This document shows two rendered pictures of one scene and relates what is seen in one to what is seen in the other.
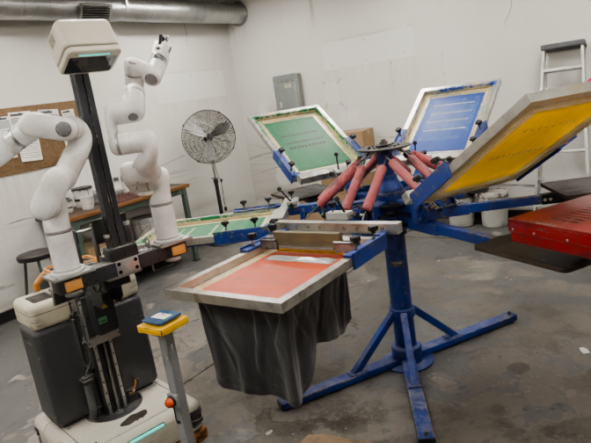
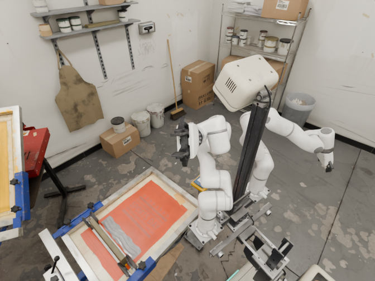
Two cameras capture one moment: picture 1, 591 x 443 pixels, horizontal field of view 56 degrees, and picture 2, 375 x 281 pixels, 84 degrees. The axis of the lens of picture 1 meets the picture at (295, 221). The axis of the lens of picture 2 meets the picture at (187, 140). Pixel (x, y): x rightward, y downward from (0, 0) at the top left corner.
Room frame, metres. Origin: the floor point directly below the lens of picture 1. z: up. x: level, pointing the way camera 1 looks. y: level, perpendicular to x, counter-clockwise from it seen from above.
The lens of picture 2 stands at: (2.96, 0.50, 2.30)
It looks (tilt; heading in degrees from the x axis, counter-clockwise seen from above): 40 degrees down; 185
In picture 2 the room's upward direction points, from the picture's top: straight up
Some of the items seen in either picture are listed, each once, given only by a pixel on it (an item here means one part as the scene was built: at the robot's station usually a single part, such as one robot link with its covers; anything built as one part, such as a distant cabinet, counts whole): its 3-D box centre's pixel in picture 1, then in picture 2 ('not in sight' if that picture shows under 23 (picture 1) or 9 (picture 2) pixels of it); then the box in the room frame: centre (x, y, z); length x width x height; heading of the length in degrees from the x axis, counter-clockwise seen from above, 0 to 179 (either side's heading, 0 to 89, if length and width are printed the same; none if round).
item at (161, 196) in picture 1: (155, 186); (210, 204); (2.35, 0.56, 1.37); 0.13 x 0.10 x 0.16; 95
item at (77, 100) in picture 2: not in sight; (75, 91); (0.65, -1.15, 1.06); 0.53 x 0.07 x 1.05; 143
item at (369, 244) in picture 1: (366, 250); (82, 219); (2.29, -0.28, 0.98); 0.30 x 0.05 x 0.07; 143
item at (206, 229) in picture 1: (232, 211); not in sight; (3.22, 0.35, 1.05); 1.08 x 0.61 x 0.23; 83
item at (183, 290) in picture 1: (281, 265); (136, 220); (2.27, 0.09, 0.97); 0.79 x 0.58 x 0.04; 143
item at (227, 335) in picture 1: (246, 347); not in sight; (2.03, 0.26, 0.74); 0.45 x 0.03 x 0.43; 53
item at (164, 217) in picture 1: (163, 221); (208, 222); (2.37, 0.56, 1.21); 0.16 x 0.13 x 0.15; 41
